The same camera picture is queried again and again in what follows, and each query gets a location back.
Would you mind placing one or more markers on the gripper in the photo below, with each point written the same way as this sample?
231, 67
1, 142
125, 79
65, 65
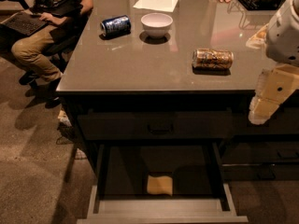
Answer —
282, 36

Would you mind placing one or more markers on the yellow sponge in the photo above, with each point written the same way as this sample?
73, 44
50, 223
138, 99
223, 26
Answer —
160, 185

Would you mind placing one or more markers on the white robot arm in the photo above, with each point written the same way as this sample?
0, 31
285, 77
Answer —
281, 43

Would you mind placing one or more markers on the closed top drawer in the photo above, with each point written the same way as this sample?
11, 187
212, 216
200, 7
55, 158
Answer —
133, 125

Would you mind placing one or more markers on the dark counter cabinet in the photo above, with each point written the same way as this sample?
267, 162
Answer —
134, 73

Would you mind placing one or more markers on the open middle drawer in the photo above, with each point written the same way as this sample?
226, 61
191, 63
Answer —
200, 194

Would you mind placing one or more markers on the brown gold drink can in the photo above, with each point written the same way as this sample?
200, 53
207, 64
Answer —
212, 59

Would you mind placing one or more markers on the white bowl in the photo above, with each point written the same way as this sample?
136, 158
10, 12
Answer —
156, 25

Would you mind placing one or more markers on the white paper sheet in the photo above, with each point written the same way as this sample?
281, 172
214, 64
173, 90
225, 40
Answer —
157, 5

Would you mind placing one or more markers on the blue soda can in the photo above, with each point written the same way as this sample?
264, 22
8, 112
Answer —
116, 26

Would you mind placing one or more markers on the black office chair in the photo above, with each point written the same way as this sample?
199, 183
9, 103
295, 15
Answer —
9, 37

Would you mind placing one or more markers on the seated person khaki pants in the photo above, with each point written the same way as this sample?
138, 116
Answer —
61, 16

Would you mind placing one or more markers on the black laptop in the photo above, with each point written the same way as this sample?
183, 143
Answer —
24, 23

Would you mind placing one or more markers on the black drawer handle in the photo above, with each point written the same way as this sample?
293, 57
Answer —
160, 130

